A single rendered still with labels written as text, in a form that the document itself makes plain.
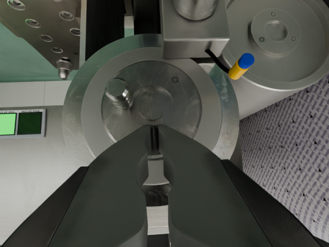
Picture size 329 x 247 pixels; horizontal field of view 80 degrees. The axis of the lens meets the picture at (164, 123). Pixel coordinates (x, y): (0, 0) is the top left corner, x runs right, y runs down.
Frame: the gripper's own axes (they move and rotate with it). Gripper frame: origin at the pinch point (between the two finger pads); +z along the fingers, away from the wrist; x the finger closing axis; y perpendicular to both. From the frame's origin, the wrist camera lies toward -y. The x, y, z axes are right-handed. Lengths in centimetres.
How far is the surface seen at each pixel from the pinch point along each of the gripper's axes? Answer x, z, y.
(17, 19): -23.5, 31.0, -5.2
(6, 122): -36, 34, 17
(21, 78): -191, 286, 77
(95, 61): -4.8, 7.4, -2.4
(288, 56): 12.9, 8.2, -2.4
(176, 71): 1.8, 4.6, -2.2
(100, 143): -4.2, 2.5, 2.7
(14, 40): -141, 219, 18
